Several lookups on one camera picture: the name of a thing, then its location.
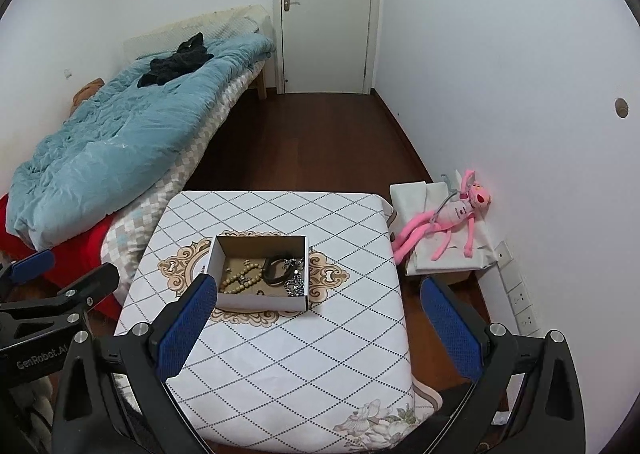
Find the teal blue quilt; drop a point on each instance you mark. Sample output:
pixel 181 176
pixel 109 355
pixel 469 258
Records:
pixel 118 143

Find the white pillow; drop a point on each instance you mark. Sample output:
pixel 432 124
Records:
pixel 222 24

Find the black bracelet band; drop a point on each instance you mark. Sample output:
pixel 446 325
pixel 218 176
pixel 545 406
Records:
pixel 277 270

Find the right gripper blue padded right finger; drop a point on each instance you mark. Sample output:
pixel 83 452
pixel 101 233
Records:
pixel 470 342

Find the brown plush toy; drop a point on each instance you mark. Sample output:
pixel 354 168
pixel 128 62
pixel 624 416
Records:
pixel 86 92

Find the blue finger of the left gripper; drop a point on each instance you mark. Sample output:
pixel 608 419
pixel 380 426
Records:
pixel 31 267

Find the red bed sheet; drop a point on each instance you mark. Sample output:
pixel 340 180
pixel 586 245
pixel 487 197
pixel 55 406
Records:
pixel 72 259

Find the black clothes on bed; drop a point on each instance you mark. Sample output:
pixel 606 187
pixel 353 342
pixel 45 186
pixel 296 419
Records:
pixel 190 56

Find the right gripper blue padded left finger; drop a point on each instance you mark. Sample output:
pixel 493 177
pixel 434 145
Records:
pixel 162 347

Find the door handle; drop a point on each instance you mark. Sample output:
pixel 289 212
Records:
pixel 288 3

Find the white power strip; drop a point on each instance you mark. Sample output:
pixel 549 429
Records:
pixel 513 282

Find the pink panther plush toy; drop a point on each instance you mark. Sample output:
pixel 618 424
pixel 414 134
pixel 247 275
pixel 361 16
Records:
pixel 463 207

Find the white cardboard box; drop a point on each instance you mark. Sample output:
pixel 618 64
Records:
pixel 235 262

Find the white door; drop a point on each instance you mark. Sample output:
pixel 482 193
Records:
pixel 326 46

